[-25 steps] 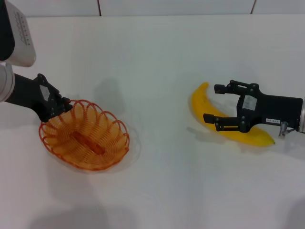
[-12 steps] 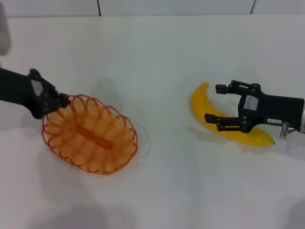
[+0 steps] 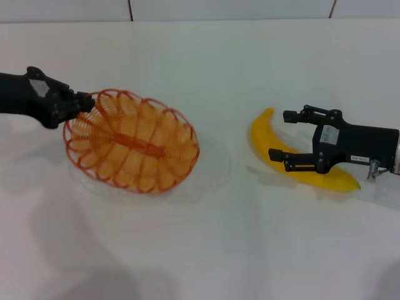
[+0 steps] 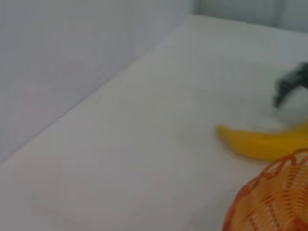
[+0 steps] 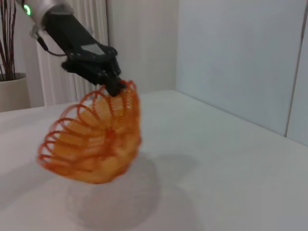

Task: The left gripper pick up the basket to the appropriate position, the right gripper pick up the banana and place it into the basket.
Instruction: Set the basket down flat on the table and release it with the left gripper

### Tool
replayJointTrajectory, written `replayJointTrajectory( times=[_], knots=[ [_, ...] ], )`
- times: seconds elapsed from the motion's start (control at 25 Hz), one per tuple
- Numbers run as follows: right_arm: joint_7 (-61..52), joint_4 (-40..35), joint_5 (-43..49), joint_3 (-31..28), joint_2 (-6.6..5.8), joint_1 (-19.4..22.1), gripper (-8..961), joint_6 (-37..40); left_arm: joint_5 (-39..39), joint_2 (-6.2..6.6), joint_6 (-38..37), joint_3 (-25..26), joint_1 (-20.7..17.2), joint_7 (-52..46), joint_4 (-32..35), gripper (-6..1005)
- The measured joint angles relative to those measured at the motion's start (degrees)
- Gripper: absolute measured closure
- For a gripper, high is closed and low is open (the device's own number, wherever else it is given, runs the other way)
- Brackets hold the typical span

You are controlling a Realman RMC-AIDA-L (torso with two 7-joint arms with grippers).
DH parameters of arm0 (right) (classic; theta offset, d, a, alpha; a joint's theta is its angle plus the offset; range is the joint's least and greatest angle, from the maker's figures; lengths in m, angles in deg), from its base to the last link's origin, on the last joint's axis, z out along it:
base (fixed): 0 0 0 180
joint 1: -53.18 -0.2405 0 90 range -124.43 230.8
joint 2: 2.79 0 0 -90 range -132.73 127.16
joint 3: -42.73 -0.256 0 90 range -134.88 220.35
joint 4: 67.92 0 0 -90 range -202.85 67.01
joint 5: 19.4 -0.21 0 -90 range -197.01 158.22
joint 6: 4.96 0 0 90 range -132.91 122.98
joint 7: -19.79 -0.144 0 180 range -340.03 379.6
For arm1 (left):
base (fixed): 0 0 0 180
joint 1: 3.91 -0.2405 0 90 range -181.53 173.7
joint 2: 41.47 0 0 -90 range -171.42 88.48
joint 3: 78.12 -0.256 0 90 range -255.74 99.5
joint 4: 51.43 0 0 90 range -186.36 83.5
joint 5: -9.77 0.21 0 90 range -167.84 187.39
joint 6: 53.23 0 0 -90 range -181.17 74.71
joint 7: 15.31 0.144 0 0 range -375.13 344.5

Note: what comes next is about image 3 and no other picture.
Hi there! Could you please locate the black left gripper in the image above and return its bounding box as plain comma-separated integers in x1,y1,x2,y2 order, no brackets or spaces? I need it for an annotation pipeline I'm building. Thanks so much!
0,66,95,130

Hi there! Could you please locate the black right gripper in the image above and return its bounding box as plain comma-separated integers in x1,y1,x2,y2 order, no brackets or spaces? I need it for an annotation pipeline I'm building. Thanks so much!
267,104,400,174

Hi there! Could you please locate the yellow banana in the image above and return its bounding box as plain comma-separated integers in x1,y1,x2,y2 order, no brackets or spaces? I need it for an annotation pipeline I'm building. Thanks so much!
251,107,362,193

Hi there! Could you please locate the orange plastic woven basket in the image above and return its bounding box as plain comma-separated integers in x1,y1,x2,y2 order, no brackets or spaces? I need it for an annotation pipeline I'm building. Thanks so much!
63,89,200,195

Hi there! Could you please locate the right arm cable with plug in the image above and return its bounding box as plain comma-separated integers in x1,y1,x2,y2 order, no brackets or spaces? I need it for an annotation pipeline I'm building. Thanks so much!
366,158,393,181

